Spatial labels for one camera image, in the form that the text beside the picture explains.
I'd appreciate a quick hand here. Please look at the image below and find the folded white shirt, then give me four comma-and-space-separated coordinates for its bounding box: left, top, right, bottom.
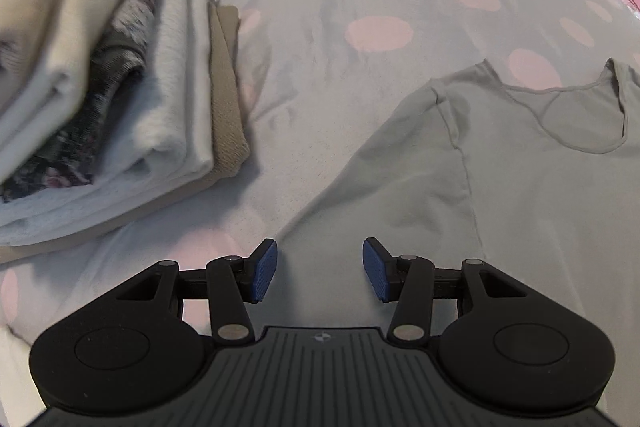
1, 325, 46, 427

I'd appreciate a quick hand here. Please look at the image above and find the grey long-sleeve shirt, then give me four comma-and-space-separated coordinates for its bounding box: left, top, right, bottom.
278, 60, 639, 426

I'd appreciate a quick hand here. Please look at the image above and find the grey pink-dotted bed sheet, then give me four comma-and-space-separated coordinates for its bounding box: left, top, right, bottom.
1, 0, 639, 346

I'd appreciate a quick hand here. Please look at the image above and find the folded light grey towel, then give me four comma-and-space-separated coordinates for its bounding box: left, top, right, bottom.
1, 0, 214, 246

